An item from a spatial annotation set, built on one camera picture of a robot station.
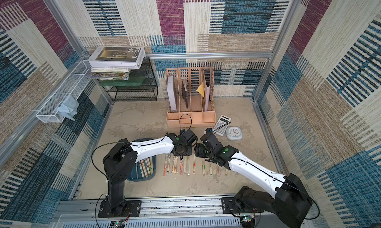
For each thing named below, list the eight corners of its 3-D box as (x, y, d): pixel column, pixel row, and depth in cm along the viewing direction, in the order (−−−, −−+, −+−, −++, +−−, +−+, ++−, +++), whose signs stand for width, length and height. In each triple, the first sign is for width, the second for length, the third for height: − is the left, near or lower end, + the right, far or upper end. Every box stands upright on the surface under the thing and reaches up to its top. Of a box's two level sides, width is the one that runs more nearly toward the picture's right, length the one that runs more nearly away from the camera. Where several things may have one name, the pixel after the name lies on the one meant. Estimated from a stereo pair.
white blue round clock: (226, 140, 99) (227, 138, 97) (224, 128, 105) (225, 126, 103) (242, 140, 99) (243, 138, 97) (239, 128, 105) (240, 126, 103)
